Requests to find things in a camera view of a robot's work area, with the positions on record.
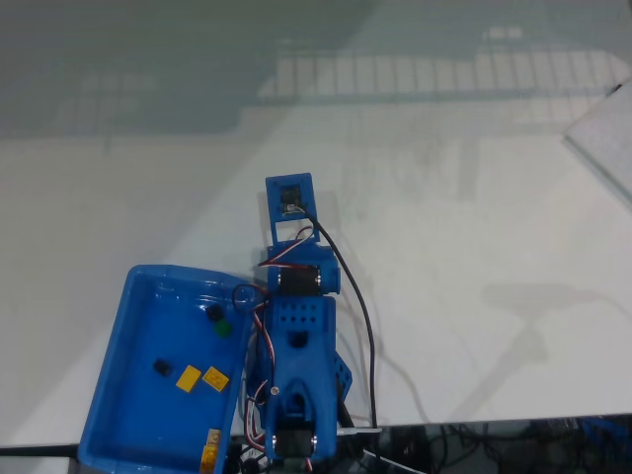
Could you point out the orange lego brick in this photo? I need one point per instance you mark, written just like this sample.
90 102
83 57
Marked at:
216 379

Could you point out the yellow lego brick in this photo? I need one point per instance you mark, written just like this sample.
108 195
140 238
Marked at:
188 378

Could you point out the black lego brick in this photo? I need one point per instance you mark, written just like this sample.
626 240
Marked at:
163 367

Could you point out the green lego brick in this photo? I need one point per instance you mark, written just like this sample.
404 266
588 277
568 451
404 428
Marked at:
222 329

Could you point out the blue plastic bin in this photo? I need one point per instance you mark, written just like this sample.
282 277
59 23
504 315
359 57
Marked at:
148 424

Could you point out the white board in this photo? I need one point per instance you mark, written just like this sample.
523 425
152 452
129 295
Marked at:
605 143

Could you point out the blue camera mount with camera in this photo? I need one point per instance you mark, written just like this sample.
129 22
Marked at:
274 197

